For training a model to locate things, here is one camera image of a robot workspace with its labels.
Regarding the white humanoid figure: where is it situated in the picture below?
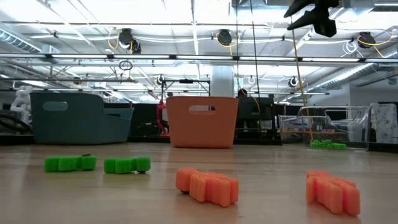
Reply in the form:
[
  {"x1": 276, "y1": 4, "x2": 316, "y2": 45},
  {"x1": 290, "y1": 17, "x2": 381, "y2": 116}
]
[{"x1": 10, "y1": 85, "x2": 34, "y2": 125}]

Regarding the large black cable reel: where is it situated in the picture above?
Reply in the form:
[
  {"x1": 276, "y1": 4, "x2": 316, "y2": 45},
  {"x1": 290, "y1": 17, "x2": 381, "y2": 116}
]
[
  {"x1": 357, "y1": 30, "x2": 376, "y2": 49},
  {"x1": 216, "y1": 29, "x2": 233, "y2": 47},
  {"x1": 118, "y1": 27, "x2": 142, "y2": 54}
]

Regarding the pink figure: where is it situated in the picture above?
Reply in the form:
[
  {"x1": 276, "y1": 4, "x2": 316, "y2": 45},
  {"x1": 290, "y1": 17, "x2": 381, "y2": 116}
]
[{"x1": 156, "y1": 99, "x2": 169, "y2": 137}]

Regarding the thin yellow cable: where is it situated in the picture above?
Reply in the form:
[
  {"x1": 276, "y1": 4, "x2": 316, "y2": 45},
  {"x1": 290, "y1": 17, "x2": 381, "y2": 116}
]
[{"x1": 288, "y1": 0, "x2": 315, "y2": 146}]

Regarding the teal plastic bin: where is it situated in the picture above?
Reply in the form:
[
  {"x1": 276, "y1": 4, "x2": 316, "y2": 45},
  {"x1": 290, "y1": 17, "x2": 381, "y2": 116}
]
[{"x1": 30, "y1": 92, "x2": 134, "y2": 146}]

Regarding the silver air duct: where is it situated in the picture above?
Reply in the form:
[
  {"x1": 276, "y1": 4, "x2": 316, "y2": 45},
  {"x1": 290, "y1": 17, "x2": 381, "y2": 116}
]
[
  {"x1": 306, "y1": 62, "x2": 398, "y2": 93},
  {"x1": 0, "y1": 27, "x2": 43, "y2": 54}
]

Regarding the white patterned cloth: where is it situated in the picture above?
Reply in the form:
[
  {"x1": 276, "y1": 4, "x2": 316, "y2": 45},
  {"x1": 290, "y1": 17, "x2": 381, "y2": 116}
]
[{"x1": 371, "y1": 102, "x2": 398, "y2": 144}]

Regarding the orange skeleton toy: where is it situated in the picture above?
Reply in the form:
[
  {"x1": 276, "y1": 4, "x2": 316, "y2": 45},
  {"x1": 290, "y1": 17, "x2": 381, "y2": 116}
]
[
  {"x1": 175, "y1": 167, "x2": 240, "y2": 208},
  {"x1": 305, "y1": 169, "x2": 361, "y2": 217}
]

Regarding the black gantry frame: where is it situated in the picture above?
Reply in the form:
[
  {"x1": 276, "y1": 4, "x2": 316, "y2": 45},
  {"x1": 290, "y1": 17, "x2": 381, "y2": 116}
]
[{"x1": 160, "y1": 78, "x2": 211, "y2": 98}]

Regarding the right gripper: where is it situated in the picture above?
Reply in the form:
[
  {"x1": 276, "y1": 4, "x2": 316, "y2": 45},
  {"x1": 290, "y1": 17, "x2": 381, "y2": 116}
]
[{"x1": 283, "y1": 0, "x2": 340, "y2": 38}]

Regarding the black hanging cable loop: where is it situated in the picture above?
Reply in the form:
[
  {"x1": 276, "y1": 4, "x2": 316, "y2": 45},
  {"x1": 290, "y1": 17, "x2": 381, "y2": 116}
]
[{"x1": 118, "y1": 60, "x2": 134, "y2": 72}]

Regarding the black equipment cabinet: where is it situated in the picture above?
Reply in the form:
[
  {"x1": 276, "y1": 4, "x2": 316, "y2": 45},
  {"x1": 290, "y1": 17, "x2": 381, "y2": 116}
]
[
  {"x1": 236, "y1": 96, "x2": 279, "y2": 141},
  {"x1": 132, "y1": 102, "x2": 167, "y2": 138}
]

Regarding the long ceiling light bar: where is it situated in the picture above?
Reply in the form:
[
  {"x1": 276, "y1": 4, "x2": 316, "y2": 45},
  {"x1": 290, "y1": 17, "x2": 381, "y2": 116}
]
[{"x1": 0, "y1": 53, "x2": 398, "y2": 62}]

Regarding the orange plastic bin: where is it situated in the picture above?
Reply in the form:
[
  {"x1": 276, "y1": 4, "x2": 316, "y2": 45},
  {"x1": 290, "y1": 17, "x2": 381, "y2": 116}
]
[{"x1": 165, "y1": 95, "x2": 239, "y2": 149}]

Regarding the clear plastic bin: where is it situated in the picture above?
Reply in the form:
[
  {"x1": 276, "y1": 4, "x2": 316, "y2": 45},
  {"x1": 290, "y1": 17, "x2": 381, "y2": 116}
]
[{"x1": 278, "y1": 105, "x2": 373, "y2": 151}]

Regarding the white round column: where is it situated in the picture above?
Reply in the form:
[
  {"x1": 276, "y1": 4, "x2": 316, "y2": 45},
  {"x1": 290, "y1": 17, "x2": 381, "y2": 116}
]
[{"x1": 211, "y1": 65, "x2": 235, "y2": 98}]

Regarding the thin black hanging line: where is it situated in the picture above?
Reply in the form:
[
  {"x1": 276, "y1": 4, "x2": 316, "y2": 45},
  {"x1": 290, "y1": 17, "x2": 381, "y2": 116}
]
[{"x1": 235, "y1": 0, "x2": 239, "y2": 97}]

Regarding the black aluminium table frame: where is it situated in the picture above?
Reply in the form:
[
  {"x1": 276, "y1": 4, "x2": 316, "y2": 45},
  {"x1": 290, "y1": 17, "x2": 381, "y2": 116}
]
[{"x1": 0, "y1": 133, "x2": 398, "y2": 153}]

